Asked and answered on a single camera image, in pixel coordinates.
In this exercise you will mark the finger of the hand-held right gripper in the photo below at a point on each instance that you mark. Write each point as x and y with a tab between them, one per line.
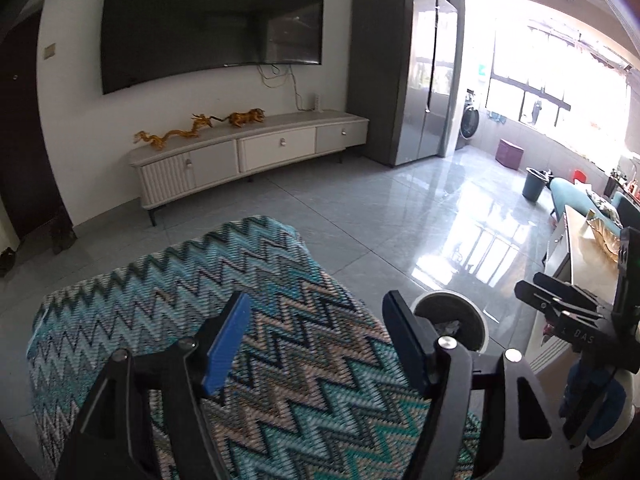
570	287
550	300

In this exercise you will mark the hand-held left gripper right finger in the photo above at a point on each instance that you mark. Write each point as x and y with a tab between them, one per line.
400	340

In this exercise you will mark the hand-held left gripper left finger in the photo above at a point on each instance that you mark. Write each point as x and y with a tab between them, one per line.
227	345

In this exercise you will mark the white round trash bin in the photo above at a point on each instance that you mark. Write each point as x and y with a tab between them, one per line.
482	332

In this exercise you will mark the person's right forearm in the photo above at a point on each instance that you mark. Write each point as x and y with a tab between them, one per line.
625	410

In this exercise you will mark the beige coffee table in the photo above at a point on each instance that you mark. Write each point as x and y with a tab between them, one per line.
582	250

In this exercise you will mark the crumpled white paper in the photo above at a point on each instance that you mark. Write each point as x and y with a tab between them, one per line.
447	328

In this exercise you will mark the golden leaf tray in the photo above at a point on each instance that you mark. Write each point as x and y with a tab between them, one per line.
605	240

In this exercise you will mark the zigzag patterned ottoman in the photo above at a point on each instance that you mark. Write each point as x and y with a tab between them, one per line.
200	270

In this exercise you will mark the patterned throw pillow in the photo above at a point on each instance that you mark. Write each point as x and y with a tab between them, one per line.
605	207

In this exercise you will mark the teal sofa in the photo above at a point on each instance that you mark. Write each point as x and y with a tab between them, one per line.
567	197

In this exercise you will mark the grey plastic bucket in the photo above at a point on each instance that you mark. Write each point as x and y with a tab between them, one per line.
535	187

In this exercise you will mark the small red stool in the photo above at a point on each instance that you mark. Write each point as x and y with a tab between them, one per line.
579	176

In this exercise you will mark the cluttered side table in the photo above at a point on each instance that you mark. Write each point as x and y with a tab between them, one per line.
622	182

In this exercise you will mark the purple cube stool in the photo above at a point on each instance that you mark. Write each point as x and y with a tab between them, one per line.
510	155

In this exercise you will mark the front-load washing machine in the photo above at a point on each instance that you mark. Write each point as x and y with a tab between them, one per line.
469	122

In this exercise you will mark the balcony window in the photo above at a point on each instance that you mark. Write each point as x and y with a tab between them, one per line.
550	90

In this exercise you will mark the cream TV cabinet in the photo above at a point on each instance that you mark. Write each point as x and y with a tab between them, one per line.
275	147

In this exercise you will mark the golden dragon figurine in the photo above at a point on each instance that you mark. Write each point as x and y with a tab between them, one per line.
170	136

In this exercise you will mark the golden tiger figurine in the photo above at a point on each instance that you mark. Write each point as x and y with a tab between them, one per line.
245	118

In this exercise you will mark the ceiling drying rack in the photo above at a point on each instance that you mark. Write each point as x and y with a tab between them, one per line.
585	42

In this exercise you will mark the white power strip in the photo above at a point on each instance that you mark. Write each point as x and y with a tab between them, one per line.
316	102

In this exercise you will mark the grey double-door refrigerator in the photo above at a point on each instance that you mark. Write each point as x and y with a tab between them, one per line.
400	85

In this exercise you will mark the dark wooden door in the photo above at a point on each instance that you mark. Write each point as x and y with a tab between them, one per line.
25	135

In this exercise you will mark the black wall television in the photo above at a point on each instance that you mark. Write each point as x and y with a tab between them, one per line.
200	20

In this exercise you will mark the wall switch plate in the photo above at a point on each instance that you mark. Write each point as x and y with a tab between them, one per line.
49	51

